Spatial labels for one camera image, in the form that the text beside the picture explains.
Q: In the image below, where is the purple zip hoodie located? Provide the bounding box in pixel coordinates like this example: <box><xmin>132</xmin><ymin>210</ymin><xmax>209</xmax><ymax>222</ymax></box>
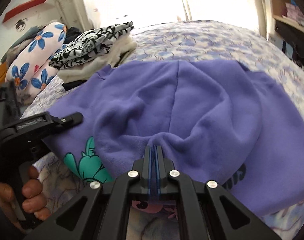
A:
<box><xmin>45</xmin><ymin>60</ymin><xmax>304</xmax><ymax>216</ymax></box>

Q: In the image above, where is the left hand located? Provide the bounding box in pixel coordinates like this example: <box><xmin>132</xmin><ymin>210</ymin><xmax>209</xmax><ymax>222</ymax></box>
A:
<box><xmin>0</xmin><ymin>166</ymin><xmax>51</xmax><ymax>233</ymax></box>

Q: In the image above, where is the cream folded garment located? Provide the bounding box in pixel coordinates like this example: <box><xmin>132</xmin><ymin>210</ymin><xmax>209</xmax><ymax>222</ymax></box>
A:
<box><xmin>57</xmin><ymin>35</ymin><xmax>137</xmax><ymax>83</ymax></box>

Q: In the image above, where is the cat print fleece blanket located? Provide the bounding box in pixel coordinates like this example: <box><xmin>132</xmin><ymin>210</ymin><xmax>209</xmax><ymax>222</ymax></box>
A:
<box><xmin>23</xmin><ymin>21</ymin><xmax>304</xmax><ymax>239</ymax></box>

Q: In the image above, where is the blue flower quilt roll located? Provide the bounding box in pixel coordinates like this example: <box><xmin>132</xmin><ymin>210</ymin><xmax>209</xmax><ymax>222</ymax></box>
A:
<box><xmin>6</xmin><ymin>22</ymin><xmax>67</xmax><ymax>96</ymax></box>

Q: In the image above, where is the black white graffiti garment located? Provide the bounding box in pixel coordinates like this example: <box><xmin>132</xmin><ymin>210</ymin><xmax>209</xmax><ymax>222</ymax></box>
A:
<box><xmin>49</xmin><ymin>22</ymin><xmax>134</xmax><ymax>70</ymax></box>

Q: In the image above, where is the pink drawer organizer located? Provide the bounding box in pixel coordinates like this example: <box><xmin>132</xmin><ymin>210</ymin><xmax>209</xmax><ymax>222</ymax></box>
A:
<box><xmin>282</xmin><ymin>3</ymin><xmax>304</xmax><ymax>26</ymax></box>

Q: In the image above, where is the wooden shelf unit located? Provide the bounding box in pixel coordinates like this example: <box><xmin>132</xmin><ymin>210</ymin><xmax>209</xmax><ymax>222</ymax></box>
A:
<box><xmin>266</xmin><ymin>0</ymin><xmax>304</xmax><ymax>38</ymax></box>

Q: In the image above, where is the red wall shelf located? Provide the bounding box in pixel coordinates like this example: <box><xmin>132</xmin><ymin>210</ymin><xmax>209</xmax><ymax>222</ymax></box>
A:
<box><xmin>2</xmin><ymin>0</ymin><xmax>47</xmax><ymax>23</ymax></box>

